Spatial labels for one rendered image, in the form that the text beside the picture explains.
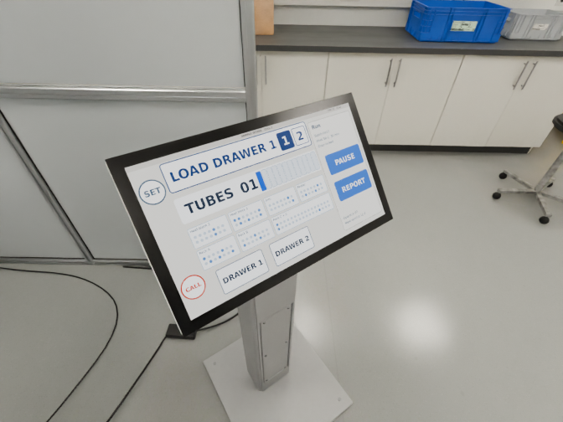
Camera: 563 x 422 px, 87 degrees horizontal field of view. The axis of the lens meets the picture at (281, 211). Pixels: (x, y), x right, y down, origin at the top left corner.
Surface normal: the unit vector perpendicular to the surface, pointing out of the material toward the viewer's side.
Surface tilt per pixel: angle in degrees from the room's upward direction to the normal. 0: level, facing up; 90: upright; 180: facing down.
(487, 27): 90
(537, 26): 90
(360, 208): 50
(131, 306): 0
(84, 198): 90
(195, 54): 90
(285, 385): 3
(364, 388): 0
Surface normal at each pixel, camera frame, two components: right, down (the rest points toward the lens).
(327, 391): 0.04, -0.72
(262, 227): 0.44, -0.05
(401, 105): -0.01, 0.67
